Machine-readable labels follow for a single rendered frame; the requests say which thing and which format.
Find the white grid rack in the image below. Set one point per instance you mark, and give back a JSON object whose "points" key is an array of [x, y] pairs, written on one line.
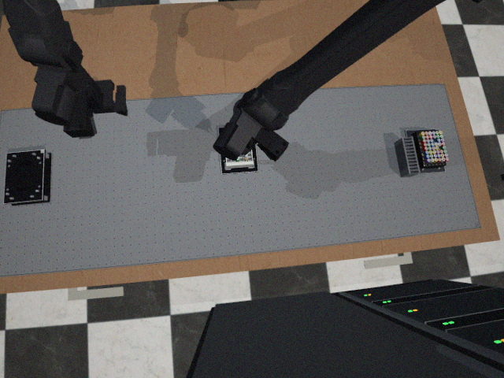
{"points": [[241, 163]]}

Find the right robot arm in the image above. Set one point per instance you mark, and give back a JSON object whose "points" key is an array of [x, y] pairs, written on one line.
{"points": [[41, 36]]}

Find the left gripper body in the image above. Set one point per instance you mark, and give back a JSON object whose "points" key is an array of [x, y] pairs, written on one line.
{"points": [[246, 151]]}

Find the black rack of coloured-cap vials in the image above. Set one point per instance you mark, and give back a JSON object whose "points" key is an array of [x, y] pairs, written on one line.
{"points": [[419, 153]]}

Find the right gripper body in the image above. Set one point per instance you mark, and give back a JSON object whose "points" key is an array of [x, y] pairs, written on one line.
{"points": [[107, 88]]}

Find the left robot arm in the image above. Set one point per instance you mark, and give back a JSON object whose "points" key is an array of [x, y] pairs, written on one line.
{"points": [[266, 108]]}

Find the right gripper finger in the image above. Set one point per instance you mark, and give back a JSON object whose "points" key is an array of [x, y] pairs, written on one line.
{"points": [[122, 88]]}

